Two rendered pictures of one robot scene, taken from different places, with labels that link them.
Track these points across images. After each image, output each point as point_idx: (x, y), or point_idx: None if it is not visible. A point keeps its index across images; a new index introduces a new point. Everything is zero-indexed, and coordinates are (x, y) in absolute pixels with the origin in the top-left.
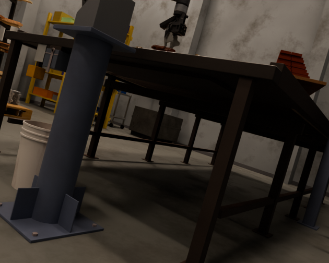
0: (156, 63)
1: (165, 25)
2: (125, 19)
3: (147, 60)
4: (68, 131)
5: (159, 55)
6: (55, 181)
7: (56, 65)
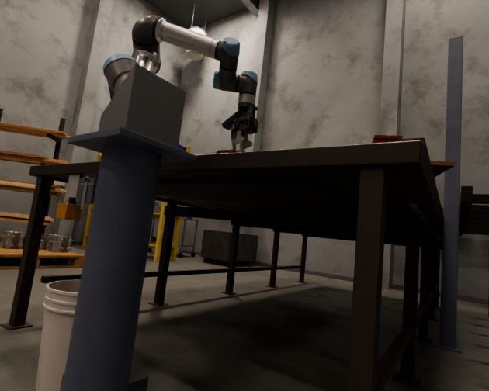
0: (228, 171)
1: (229, 123)
2: (175, 115)
3: (214, 169)
4: (103, 299)
5: (230, 159)
6: (90, 390)
7: (93, 198)
